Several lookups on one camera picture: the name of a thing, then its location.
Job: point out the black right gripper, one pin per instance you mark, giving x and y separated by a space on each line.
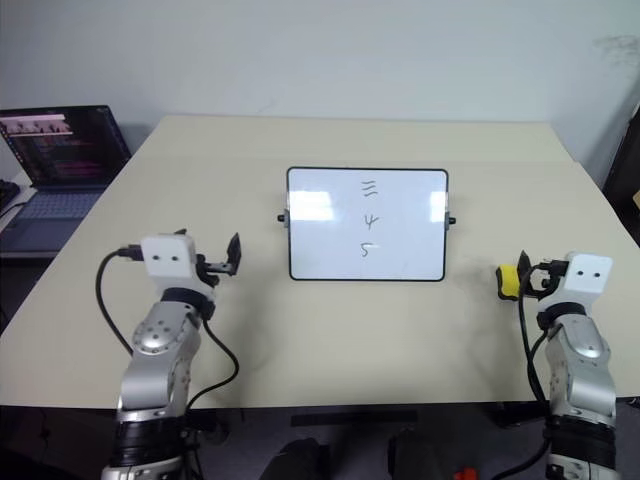
549 277

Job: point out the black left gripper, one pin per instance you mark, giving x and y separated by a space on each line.
212 270

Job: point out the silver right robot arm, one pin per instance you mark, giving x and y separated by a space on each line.
580 370

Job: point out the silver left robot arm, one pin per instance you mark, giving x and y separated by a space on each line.
160 345

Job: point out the yellow and black eraser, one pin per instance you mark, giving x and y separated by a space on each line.
507 282

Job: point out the black cabinet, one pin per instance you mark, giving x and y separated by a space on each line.
625 175

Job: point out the small black-framed whiteboard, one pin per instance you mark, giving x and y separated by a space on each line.
367 225

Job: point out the open blue laptop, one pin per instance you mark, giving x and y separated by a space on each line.
60 165

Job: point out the black object beside laptop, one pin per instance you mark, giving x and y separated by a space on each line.
6 195

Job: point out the small red object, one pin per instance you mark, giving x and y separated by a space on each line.
466 473

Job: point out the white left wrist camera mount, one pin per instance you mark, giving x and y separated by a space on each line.
167 260

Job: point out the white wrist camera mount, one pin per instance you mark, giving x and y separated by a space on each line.
590 275
167 260

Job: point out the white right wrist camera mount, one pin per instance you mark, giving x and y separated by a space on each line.
590 275

